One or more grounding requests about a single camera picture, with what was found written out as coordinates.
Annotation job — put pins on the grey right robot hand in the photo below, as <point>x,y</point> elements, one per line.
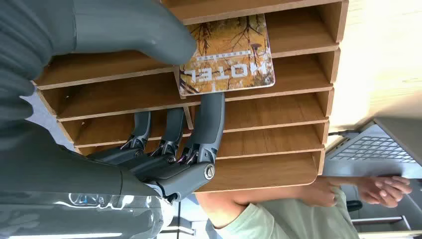
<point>82,184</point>

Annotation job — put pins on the wooden slotted card shelf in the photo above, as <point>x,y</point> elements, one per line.
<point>270,112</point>

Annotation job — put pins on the person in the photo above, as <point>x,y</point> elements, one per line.
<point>296,224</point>

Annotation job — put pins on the black metal stand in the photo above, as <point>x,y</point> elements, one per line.
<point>179,216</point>

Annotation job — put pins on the black round object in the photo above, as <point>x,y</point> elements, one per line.
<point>354,206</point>

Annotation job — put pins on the silver laptop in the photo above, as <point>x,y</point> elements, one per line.
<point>372,150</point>

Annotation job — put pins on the grey drawer cabinet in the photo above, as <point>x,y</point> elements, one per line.
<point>379,222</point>

